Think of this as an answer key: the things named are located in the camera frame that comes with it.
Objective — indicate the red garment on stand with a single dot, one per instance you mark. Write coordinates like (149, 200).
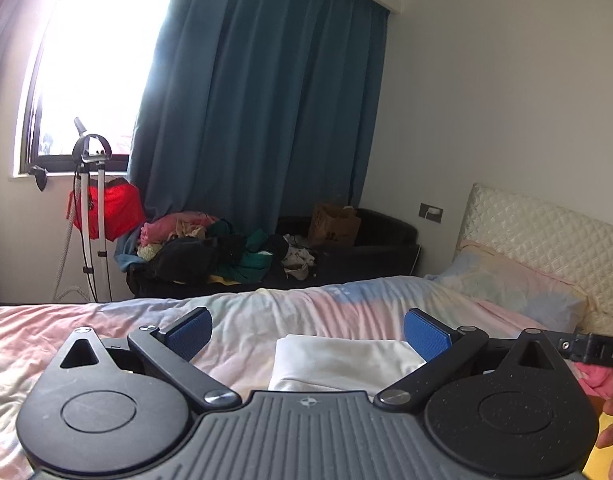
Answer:
(123, 211)

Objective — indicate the black sofa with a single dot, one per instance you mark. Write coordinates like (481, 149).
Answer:
(384, 247)

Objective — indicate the pile of coloured clothes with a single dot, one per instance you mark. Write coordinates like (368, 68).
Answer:
(195, 249)

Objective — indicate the cream quilted headboard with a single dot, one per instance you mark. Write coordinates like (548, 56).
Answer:
(549, 238)

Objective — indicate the cream white zip hoodie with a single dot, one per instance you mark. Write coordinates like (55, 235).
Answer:
(310, 363)

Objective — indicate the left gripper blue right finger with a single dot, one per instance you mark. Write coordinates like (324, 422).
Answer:
(447, 354)

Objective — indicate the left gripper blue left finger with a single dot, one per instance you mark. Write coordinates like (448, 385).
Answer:
(168, 354)

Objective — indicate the dark framed window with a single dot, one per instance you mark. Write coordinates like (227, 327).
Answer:
(87, 75)

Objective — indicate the pastel tie-dye bed sheet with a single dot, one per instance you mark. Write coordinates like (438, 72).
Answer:
(246, 328)

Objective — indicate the teal right curtain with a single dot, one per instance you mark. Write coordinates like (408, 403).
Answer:
(258, 109)

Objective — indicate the wall switch plate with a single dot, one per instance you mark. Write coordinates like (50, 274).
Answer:
(431, 213)

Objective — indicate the pastel pillow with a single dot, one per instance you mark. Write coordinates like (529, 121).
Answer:
(482, 273)

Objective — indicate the brown paper bag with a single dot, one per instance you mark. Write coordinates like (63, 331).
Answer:
(333, 226)

